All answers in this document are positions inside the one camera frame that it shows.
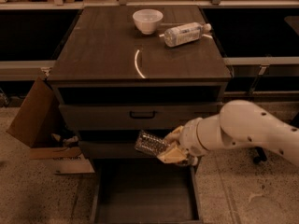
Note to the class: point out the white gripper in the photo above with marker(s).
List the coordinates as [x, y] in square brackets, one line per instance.
[190, 138]

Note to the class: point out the clear ribbed water bottle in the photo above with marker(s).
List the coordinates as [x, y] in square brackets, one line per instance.
[150, 144]

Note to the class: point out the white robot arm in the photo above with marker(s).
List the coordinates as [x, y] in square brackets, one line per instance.
[240, 124]

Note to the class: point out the grey open bottom drawer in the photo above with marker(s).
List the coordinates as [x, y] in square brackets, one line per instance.
[145, 191]

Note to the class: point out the grey middle drawer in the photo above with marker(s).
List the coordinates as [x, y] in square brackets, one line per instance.
[97, 150]

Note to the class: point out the dark wooden drawer cabinet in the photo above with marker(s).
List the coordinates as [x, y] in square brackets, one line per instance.
[107, 61]

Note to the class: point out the grey top drawer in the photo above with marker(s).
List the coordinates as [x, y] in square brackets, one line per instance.
[133, 117]

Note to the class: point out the white labelled water bottle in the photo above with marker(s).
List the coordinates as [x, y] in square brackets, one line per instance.
[185, 33]

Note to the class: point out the black wheeled stand base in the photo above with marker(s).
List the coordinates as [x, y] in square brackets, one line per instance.
[260, 156]

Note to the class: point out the white plastic bowl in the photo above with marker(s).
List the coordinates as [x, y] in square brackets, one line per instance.
[147, 20]

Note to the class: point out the open cardboard box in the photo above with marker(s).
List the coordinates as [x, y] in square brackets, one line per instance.
[40, 126]

